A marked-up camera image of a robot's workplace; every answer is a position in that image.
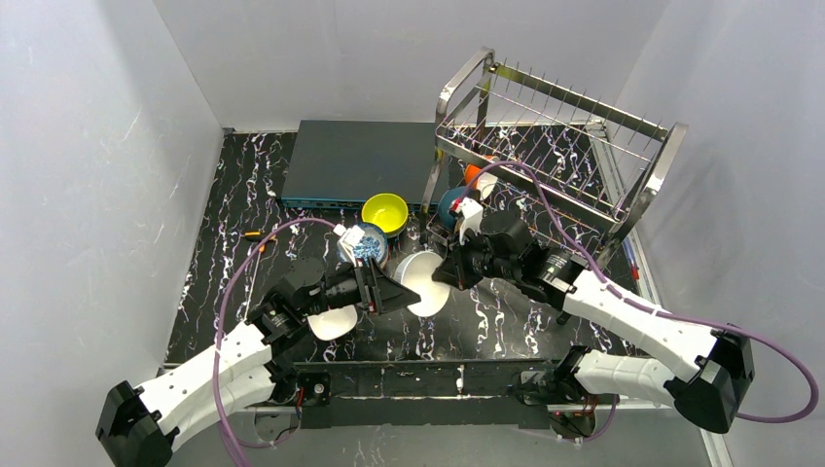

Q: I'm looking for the white round bowl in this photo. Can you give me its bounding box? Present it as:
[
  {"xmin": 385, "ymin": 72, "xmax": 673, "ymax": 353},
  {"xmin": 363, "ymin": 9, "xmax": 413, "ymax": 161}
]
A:
[{"xmin": 393, "ymin": 251, "xmax": 450, "ymax": 318}]

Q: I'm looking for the blue white patterned bowl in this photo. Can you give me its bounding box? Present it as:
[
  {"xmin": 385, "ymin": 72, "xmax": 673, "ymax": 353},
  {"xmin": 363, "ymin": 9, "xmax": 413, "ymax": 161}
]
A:
[{"xmin": 354, "ymin": 222, "xmax": 389, "ymax": 269}]

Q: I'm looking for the orange white bowl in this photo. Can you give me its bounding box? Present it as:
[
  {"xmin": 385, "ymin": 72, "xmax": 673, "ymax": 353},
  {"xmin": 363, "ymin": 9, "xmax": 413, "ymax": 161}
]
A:
[{"xmin": 463, "ymin": 164, "xmax": 498, "ymax": 200}]

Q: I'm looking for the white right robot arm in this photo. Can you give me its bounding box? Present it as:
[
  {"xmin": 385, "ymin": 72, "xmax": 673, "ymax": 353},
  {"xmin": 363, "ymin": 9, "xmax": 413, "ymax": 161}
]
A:
[{"xmin": 432, "ymin": 208, "xmax": 754, "ymax": 434}]

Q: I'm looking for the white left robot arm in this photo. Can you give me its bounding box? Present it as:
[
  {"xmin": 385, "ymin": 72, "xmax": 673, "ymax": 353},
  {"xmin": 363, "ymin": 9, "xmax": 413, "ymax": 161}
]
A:
[{"xmin": 95, "ymin": 258, "xmax": 420, "ymax": 466}]

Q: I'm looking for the stainless steel dish rack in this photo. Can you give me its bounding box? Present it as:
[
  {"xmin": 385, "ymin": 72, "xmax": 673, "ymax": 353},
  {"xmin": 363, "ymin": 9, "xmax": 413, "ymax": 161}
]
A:
[{"xmin": 418, "ymin": 47, "xmax": 688, "ymax": 299}]

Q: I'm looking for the white square bowl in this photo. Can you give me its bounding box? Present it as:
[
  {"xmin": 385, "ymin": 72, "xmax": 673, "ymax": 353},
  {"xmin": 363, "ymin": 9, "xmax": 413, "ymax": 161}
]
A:
[{"xmin": 306, "ymin": 305, "xmax": 358, "ymax": 341}]

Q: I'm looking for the yellow bowl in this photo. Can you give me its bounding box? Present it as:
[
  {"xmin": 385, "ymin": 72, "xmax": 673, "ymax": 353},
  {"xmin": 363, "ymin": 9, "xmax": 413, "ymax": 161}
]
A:
[{"xmin": 361, "ymin": 193, "xmax": 410, "ymax": 238}]

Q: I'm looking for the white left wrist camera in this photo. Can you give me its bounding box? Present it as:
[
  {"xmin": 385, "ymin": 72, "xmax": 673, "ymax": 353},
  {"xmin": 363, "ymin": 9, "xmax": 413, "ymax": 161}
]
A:
[{"xmin": 333, "ymin": 224, "xmax": 365, "ymax": 265}]

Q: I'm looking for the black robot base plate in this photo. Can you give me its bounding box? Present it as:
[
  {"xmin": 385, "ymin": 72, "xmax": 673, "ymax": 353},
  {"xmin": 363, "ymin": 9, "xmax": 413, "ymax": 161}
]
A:
[{"xmin": 234, "ymin": 358, "xmax": 597, "ymax": 432}]

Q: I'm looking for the dark teal network switch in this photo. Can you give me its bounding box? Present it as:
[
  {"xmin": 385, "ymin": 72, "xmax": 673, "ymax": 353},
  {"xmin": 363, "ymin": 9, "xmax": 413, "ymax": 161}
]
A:
[{"xmin": 280, "ymin": 120, "xmax": 435, "ymax": 209}]

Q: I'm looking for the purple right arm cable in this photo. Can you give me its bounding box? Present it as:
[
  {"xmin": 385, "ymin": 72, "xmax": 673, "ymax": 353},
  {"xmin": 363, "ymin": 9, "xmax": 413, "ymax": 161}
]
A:
[{"xmin": 460, "ymin": 160, "xmax": 820, "ymax": 445}]

